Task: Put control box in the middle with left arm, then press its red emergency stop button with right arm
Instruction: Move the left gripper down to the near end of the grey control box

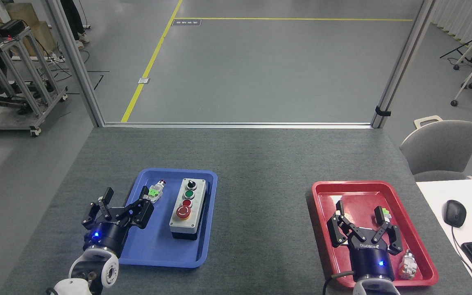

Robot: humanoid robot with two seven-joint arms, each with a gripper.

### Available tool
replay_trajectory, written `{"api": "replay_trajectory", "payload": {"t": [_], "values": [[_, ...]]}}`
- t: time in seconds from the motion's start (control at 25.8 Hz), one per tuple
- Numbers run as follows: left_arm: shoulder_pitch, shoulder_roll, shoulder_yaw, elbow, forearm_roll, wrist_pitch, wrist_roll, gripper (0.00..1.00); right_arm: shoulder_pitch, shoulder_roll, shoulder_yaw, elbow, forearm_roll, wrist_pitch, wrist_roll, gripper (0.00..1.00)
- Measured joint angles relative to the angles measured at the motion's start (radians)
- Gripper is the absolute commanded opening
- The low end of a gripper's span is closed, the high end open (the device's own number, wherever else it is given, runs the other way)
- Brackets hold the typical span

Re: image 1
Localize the blue plastic tray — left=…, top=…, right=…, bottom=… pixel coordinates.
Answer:
left=107, top=168, right=218, bottom=269

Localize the red-capped switch with green block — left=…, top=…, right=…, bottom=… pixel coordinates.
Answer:
left=144, top=179, right=167, bottom=204

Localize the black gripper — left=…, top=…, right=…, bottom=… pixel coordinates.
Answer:
left=327, top=201, right=404, bottom=281
left=82, top=186, right=154, bottom=255

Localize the black computer mouse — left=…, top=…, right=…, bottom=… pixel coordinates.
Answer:
left=443, top=200, right=467, bottom=228

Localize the aluminium frame cart on wheels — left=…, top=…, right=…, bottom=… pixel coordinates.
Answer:
left=0, top=25, right=68, bottom=138

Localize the silver aluminium cross rail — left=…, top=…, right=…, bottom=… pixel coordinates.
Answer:
left=103, top=122, right=374, bottom=129

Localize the red plastic tray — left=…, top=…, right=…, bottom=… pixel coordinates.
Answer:
left=311, top=181, right=439, bottom=288

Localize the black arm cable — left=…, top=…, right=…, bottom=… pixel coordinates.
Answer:
left=322, top=270, right=356, bottom=295

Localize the black tripod stand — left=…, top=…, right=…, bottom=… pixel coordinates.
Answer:
left=440, top=37, right=472, bottom=60

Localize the silver push button switch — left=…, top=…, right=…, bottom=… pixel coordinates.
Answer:
left=398, top=250, right=418, bottom=280

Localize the silver aluminium post with clip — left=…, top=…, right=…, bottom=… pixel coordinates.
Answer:
left=370, top=0, right=436, bottom=129

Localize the person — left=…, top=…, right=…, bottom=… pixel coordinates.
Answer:
left=60, top=0, right=91, bottom=50

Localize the black mouse cable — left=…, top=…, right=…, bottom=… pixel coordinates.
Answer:
left=451, top=225, right=472, bottom=295

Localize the white curtain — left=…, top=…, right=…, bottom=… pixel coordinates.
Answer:
left=431, top=0, right=472, bottom=46

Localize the grey office chair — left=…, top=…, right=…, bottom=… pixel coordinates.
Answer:
left=399, top=116, right=472, bottom=182

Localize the brown cardboard box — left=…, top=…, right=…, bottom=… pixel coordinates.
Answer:
left=5, top=2, right=59, bottom=58

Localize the white desk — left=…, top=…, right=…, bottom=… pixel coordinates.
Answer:
left=415, top=178, right=472, bottom=295

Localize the grey control box with buttons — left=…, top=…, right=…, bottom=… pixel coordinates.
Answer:
left=169, top=178, right=207, bottom=241

